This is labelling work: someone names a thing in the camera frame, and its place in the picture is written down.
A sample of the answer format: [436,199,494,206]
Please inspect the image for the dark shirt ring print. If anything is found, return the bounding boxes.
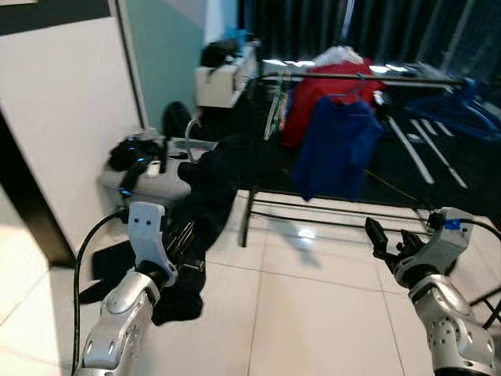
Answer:
[78,139,240,326]

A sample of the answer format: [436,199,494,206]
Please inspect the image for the grey padded bench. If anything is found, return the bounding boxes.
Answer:
[98,137,220,212]

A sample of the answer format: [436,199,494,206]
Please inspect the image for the black bundled object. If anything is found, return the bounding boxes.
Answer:
[108,135,165,197]

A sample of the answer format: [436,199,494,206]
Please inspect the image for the blue shirt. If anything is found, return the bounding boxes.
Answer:
[292,94,383,203]

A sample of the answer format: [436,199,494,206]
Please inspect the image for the black oval object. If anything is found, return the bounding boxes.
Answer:
[160,100,193,142]

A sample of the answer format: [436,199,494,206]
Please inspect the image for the white cabinet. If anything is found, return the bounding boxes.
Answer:
[194,49,259,109]

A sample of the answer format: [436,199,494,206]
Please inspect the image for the red cloth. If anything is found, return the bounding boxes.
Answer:
[280,61,384,150]

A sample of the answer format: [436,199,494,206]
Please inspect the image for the white plastic bag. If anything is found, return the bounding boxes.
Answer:
[313,45,365,67]

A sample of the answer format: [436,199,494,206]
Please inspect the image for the black backpack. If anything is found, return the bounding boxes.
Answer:
[200,39,243,70]

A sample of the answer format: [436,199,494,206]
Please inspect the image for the blue bag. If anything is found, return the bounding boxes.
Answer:
[235,27,255,48]

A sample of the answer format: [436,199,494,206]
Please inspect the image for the black curtain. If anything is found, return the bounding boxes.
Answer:
[247,0,501,67]

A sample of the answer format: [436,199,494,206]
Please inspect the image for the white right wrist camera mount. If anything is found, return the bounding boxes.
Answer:
[394,208,474,287]

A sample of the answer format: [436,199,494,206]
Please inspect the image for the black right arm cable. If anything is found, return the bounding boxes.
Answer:
[458,218,501,326]

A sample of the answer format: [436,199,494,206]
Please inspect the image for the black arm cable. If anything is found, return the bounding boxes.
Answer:
[73,208,130,369]
[458,218,501,326]

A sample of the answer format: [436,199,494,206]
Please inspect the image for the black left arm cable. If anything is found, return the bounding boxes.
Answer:
[73,208,130,369]

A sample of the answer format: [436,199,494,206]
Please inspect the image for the black door frame post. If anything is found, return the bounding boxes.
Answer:
[0,110,75,267]

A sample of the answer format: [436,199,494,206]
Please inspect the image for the thin coloured wire hanger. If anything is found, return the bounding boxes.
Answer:
[265,74,292,142]

